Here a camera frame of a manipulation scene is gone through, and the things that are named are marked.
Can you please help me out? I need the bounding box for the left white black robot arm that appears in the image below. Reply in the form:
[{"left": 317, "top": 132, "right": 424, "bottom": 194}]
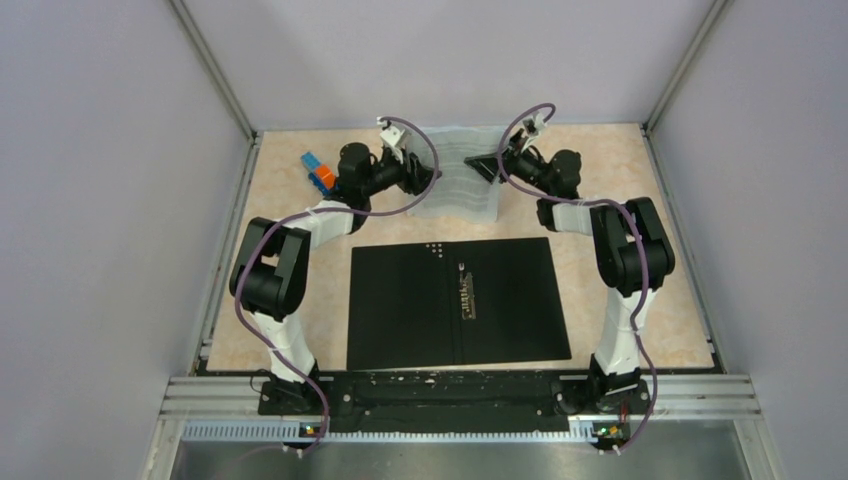
[{"left": 229, "top": 142, "right": 441, "bottom": 414}]

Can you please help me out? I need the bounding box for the aluminium frame post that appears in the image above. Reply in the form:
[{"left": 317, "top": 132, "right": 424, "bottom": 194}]
[
  {"left": 642, "top": 0, "right": 734, "bottom": 137},
  {"left": 165, "top": 0, "right": 257, "bottom": 144}
]

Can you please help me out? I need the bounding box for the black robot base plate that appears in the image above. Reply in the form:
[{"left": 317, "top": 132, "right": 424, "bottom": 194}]
[{"left": 258, "top": 370, "right": 651, "bottom": 433}]

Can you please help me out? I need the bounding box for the left aluminium frame post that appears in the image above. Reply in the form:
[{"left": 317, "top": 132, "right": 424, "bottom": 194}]
[{"left": 165, "top": 0, "right": 257, "bottom": 144}]

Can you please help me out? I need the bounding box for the right aluminium frame post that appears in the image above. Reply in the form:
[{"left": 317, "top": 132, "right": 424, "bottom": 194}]
[{"left": 642, "top": 0, "right": 734, "bottom": 137}]

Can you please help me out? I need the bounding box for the teal folder black inside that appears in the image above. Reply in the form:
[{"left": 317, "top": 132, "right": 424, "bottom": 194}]
[{"left": 346, "top": 237, "right": 572, "bottom": 370}]

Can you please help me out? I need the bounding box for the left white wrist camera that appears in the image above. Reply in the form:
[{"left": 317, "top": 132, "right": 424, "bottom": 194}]
[{"left": 377, "top": 118, "right": 408, "bottom": 162}]

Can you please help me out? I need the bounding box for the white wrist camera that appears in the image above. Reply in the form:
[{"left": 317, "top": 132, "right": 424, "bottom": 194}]
[
  {"left": 377, "top": 118, "right": 408, "bottom": 162},
  {"left": 521, "top": 111, "right": 548, "bottom": 145}
]

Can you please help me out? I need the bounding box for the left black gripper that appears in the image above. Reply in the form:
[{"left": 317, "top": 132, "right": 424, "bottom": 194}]
[{"left": 361, "top": 146, "right": 441, "bottom": 197}]

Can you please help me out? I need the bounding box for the purple cable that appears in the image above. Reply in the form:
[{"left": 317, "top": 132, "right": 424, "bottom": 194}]
[
  {"left": 235, "top": 116, "right": 441, "bottom": 458},
  {"left": 495, "top": 103, "right": 658, "bottom": 455}
]

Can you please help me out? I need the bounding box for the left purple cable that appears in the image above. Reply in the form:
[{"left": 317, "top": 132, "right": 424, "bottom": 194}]
[{"left": 235, "top": 116, "right": 441, "bottom": 458}]

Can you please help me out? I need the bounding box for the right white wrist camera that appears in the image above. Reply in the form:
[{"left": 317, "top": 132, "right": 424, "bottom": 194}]
[{"left": 521, "top": 111, "right": 548, "bottom": 145}]

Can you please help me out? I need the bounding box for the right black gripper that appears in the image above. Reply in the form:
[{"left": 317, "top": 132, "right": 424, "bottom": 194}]
[{"left": 466, "top": 129, "right": 555, "bottom": 195}]

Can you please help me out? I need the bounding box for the printed paper sheet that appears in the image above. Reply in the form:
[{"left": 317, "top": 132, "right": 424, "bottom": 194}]
[{"left": 407, "top": 126, "right": 503, "bottom": 224}]

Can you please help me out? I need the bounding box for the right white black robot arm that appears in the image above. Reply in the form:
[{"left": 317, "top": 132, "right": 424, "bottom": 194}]
[{"left": 463, "top": 146, "right": 676, "bottom": 412}]

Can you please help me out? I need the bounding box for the white slotted cable duct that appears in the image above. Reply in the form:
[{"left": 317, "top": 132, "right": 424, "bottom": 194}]
[{"left": 181, "top": 419, "right": 598, "bottom": 444}]

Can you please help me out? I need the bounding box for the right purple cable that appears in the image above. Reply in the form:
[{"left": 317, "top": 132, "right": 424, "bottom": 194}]
[{"left": 495, "top": 103, "right": 658, "bottom": 455}]

